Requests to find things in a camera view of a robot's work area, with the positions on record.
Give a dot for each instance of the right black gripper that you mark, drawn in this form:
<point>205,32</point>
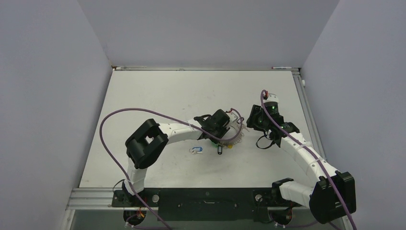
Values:
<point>252,122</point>

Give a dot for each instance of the grey metal keyring disc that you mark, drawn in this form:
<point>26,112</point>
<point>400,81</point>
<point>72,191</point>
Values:
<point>235,134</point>

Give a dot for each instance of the black key tag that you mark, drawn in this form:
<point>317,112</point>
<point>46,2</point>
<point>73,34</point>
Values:
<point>219,150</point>

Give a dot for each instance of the aluminium right rail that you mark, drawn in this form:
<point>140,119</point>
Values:
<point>311,124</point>

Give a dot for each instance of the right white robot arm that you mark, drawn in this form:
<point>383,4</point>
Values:
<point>331,194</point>

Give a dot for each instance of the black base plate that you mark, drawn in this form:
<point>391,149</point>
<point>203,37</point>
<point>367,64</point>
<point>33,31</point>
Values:
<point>205,204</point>

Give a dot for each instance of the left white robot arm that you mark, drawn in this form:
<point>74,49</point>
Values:
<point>146,144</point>

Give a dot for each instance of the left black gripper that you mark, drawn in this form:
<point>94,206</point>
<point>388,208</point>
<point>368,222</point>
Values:
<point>223,129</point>

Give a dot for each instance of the aluminium back rail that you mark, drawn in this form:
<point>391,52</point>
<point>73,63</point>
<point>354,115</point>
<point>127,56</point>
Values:
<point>147,68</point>

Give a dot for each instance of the aluminium rail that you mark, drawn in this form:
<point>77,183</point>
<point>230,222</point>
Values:
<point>147,68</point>
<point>311,124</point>

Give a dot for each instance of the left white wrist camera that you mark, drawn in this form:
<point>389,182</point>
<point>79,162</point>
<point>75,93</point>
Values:
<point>235,118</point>

